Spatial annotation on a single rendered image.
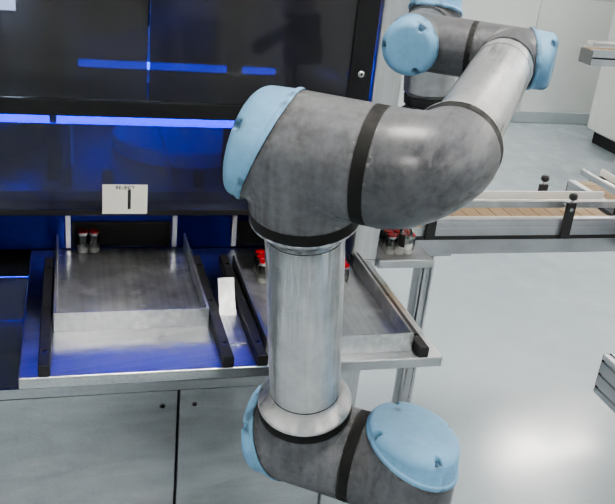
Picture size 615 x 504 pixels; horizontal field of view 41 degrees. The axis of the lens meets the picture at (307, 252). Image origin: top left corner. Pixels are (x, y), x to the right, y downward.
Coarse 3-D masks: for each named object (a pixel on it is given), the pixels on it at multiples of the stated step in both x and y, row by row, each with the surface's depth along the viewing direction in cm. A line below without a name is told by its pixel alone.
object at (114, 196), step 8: (104, 184) 158; (112, 184) 158; (120, 184) 158; (104, 192) 158; (112, 192) 159; (120, 192) 159; (136, 192) 160; (144, 192) 160; (104, 200) 159; (112, 200) 159; (120, 200) 160; (136, 200) 160; (144, 200) 161; (104, 208) 160; (112, 208) 160; (120, 208) 160; (136, 208) 161; (144, 208) 162
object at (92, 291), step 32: (64, 256) 166; (96, 256) 167; (128, 256) 169; (160, 256) 170; (192, 256) 164; (64, 288) 153; (96, 288) 155; (128, 288) 156; (160, 288) 157; (192, 288) 158; (64, 320) 139; (96, 320) 140; (128, 320) 142; (160, 320) 143; (192, 320) 145
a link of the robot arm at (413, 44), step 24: (408, 24) 106; (432, 24) 108; (456, 24) 107; (384, 48) 108; (408, 48) 107; (432, 48) 106; (456, 48) 107; (408, 72) 108; (432, 72) 112; (456, 72) 109
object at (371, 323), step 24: (360, 264) 170; (264, 288) 162; (360, 288) 166; (264, 312) 152; (360, 312) 156; (384, 312) 156; (264, 336) 139; (360, 336) 141; (384, 336) 142; (408, 336) 144
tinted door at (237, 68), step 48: (192, 0) 149; (240, 0) 151; (288, 0) 153; (336, 0) 156; (192, 48) 152; (240, 48) 155; (288, 48) 157; (336, 48) 159; (192, 96) 156; (240, 96) 158
